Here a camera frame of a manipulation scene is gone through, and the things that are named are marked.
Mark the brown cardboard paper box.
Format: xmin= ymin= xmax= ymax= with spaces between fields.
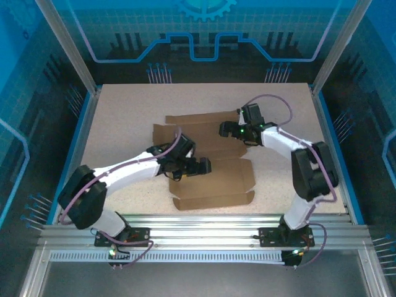
xmin=152 ymin=110 xmax=256 ymax=212

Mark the grey metal panel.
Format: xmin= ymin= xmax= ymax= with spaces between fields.
xmin=40 ymin=262 xmax=372 ymax=297

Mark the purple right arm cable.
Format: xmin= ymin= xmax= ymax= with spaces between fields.
xmin=246 ymin=93 xmax=338 ymax=269

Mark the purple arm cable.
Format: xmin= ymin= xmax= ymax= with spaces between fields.
xmin=58 ymin=126 xmax=155 ymax=269
xmin=246 ymin=93 xmax=338 ymax=269

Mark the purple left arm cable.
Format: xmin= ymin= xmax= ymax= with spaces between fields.
xmin=58 ymin=126 xmax=155 ymax=269

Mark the aluminium side rail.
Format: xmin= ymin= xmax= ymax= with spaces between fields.
xmin=51 ymin=86 xmax=103 ymax=225
xmin=311 ymin=86 xmax=366 ymax=225

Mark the aluminium mounting rail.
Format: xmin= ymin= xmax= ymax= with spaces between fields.
xmin=37 ymin=212 xmax=372 ymax=252

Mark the slotted grey cable duct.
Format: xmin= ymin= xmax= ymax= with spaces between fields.
xmin=48 ymin=249 xmax=287 ymax=264

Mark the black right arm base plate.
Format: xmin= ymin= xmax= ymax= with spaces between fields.
xmin=258 ymin=226 xmax=316 ymax=248

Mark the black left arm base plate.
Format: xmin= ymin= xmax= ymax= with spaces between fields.
xmin=94 ymin=226 xmax=152 ymax=248

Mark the aluminium frame post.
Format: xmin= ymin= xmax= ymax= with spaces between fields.
xmin=311 ymin=0 xmax=374 ymax=95
xmin=33 ymin=0 xmax=103 ymax=95

